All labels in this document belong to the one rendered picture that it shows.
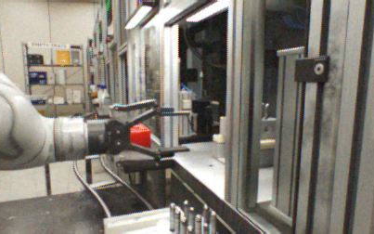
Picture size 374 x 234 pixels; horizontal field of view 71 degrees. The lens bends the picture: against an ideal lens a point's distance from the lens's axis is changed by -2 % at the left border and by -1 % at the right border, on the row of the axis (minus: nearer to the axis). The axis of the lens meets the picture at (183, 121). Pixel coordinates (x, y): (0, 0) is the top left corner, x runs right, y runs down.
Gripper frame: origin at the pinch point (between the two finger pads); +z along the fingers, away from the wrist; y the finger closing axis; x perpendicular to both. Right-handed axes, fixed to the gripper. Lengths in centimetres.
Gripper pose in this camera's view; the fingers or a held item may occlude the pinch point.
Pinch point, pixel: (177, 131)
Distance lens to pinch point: 63.0
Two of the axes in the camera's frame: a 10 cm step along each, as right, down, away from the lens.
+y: 0.0, -9.9, -1.5
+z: 9.4, -0.5, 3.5
